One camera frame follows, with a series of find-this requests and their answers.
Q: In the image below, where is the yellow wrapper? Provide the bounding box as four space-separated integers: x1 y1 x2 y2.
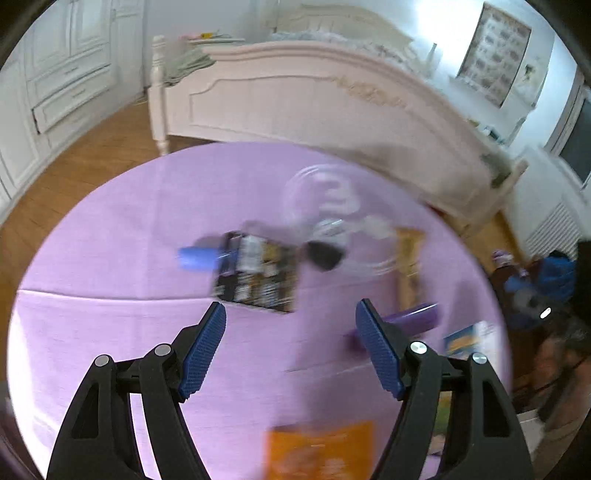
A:
394 227 426 308

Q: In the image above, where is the white printed wrapper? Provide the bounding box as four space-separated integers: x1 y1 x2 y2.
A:
443 322 499 361

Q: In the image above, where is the open white drawer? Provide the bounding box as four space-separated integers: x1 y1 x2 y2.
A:
31 76 116 136

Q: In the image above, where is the dark window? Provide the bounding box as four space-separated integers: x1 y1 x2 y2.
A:
545 92 591 185

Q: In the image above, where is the small wall drawing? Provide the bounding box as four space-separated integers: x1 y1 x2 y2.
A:
517 55 546 108

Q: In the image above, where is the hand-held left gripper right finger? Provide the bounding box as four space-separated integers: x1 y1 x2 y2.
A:
355 298 536 480

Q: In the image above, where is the pale green blanket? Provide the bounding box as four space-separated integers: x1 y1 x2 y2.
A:
161 46 215 88

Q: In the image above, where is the white radiator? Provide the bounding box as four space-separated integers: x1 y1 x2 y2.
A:
522 194 583 259

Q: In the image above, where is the cluttered bedside table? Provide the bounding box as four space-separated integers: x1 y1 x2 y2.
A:
466 117 519 154

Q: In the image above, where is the orange snack packet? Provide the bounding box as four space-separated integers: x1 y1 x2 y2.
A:
265 420 375 480

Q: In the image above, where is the white wardrobe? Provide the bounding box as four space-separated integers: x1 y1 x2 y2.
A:
0 0 148 204

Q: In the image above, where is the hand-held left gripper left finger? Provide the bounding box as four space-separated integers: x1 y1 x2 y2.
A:
46 301 227 480

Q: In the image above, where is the purple tablecloth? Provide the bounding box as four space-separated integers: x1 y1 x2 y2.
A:
7 142 513 480

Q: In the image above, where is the purple tube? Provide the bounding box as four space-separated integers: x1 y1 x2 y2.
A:
344 302 439 349

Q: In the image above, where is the small black object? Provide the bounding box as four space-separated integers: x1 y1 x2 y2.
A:
305 240 347 273

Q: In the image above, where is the cream wooden bed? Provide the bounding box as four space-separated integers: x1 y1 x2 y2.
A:
148 4 529 241

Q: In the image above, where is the wall poster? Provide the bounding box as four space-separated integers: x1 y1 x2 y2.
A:
457 2 532 108

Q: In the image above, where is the white bedside shelf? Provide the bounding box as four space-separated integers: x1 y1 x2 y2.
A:
185 32 245 47

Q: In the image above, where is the dark printed packet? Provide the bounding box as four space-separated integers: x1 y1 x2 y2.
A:
212 231 301 315

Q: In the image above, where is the floral quilt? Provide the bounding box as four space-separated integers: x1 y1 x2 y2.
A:
270 28 416 70

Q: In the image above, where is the blue tube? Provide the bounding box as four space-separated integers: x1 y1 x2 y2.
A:
177 246 229 273

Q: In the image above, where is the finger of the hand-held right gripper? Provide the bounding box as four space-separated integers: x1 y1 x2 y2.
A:
538 256 578 296
503 275 556 320

